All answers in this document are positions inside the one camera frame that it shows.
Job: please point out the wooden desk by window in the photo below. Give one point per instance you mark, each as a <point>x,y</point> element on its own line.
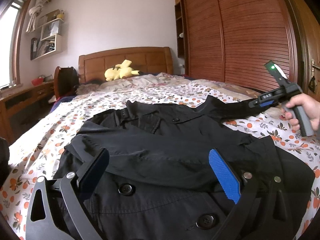
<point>22,110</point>

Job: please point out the red bowl on desk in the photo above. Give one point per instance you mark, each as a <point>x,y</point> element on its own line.
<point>37,81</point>

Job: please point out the black backpack on chair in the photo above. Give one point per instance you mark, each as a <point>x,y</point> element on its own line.
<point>66,81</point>

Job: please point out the tied white curtain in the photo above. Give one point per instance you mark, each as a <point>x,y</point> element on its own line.
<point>33,13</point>

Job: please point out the window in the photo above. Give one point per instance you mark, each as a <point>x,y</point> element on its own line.
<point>12,21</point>

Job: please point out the yellow plush toy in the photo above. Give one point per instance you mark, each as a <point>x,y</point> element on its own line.
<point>120,71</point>

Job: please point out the floral quilt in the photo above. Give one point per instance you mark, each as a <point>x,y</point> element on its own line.
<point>164,79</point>

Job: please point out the black trench coat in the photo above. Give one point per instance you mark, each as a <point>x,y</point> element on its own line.
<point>159,183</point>

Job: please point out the person right hand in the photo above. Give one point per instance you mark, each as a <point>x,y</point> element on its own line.
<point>310,106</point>

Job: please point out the door handle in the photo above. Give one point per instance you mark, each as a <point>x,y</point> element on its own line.
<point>313,82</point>

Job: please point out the wooden louvered wardrobe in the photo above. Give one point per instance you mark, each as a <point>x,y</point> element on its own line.
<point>231,40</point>

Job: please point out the white wall shelf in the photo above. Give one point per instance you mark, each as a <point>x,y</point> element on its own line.
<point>47,39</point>

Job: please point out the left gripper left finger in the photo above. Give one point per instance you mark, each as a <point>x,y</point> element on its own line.
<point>44,220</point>

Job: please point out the orange print bed sheet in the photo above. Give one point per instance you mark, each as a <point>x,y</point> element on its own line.
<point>37,152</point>

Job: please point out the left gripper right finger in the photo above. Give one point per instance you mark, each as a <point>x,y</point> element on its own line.
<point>272,221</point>

